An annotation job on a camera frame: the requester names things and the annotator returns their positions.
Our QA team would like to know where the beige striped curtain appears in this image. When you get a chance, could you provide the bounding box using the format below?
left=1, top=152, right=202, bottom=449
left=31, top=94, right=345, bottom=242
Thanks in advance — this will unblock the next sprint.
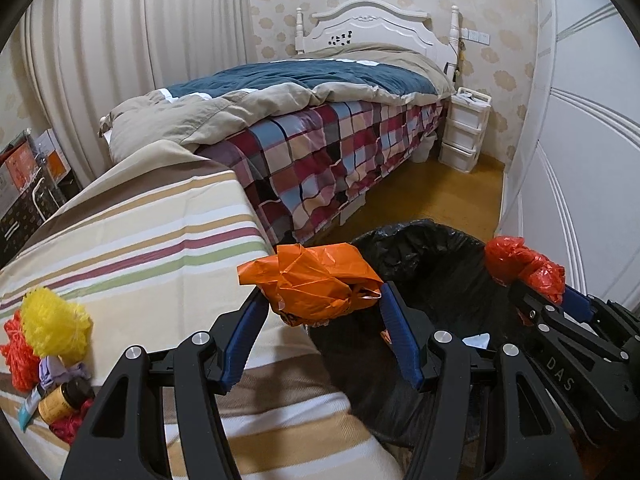
left=20, top=0, right=261, bottom=186

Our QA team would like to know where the white plastic drawer unit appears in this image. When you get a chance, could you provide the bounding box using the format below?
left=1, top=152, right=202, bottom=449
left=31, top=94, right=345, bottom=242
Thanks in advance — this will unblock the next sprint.
left=439, top=87, right=490, bottom=173

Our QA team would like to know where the red plastic bag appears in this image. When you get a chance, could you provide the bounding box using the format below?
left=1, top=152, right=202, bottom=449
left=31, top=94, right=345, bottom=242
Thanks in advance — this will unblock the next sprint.
left=484, top=236, right=567, bottom=306

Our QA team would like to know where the teal packet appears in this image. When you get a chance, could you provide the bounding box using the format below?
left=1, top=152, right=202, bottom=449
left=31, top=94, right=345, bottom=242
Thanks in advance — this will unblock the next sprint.
left=15, top=385, right=46, bottom=432

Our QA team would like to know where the blue and beige quilt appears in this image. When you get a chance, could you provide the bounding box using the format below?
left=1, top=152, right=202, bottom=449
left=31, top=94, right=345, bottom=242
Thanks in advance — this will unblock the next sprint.
left=100, top=42, right=453, bottom=161

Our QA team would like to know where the dark red mesh net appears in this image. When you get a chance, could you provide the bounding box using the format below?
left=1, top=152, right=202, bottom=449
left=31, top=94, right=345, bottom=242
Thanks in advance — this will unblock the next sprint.
left=49, top=400, right=96, bottom=446

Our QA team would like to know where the yellow mesh net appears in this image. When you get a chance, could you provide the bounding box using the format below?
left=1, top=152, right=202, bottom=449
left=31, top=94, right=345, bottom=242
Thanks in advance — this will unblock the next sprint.
left=21, top=287, right=94, bottom=361

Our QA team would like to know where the lilac glove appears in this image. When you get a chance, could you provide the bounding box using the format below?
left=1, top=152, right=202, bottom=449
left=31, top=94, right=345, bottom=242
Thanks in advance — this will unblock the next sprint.
left=39, top=355, right=92, bottom=391

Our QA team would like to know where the orange mesh net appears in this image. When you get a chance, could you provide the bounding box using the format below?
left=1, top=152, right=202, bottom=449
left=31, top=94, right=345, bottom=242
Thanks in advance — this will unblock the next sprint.
left=0, top=310, right=43, bottom=393

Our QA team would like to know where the white wardrobe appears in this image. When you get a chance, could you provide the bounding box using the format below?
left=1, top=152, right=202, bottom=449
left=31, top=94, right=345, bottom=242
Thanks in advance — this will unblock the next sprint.
left=497, top=0, right=640, bottom=321

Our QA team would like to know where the bin with black bag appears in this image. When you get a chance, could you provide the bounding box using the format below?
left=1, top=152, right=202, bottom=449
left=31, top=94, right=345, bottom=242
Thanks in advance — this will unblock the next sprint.
left=307, top=219, right=551, bottom=453

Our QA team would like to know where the brown patterned box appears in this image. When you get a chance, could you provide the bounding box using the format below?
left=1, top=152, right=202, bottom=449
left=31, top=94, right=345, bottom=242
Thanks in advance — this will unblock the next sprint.
left=0, top=170, right=83, bottom=266

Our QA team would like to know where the orange plastic bag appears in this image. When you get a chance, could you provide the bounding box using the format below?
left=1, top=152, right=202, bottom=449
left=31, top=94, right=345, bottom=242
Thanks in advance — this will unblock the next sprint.
left=236, top=242, right=383, bottom=328

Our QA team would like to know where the white and orange cardboard box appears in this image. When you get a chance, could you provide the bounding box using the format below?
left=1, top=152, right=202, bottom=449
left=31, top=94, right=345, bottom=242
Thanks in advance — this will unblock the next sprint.
left=27, top=129, right=71, bottom=181

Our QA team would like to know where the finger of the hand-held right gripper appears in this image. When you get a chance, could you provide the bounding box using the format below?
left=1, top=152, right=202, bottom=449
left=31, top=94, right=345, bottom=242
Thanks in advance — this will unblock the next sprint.
left=560, top=285, right=608, bottom=323
left=509, top=280, right=557, bottom=332

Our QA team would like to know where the dark hanging item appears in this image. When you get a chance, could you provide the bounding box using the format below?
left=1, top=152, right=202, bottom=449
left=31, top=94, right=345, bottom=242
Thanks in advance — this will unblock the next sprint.
left=445, top=42, right=466, bottom=83

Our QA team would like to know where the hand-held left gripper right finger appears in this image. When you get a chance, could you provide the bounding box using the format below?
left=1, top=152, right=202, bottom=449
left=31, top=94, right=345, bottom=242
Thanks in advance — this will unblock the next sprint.
left=380, top=280, right=586, bottom=480

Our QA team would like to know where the plaid bed sheet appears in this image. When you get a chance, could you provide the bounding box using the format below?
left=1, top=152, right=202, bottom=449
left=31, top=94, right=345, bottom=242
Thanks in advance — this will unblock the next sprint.
left=195, top=97, right=446, bottom=243

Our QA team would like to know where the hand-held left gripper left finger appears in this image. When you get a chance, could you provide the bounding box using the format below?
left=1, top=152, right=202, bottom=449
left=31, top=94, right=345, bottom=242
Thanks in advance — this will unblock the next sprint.
left=60, top=292, right=271, bottom=480

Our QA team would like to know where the brown bottle with yellow label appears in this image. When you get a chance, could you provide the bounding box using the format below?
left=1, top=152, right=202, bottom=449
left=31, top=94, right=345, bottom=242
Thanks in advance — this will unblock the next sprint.
left=37, top=377, right=96, bottom=426

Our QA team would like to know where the striped tablecloth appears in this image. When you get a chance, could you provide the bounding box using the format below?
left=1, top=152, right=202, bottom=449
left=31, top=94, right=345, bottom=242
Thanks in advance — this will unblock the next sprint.
left=0, top=140, right=406, bottom=480

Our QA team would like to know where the red and white cardboard box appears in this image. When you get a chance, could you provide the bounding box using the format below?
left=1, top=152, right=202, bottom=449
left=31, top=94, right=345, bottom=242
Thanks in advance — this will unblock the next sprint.
left=0, top=132, right=38, bottom=211

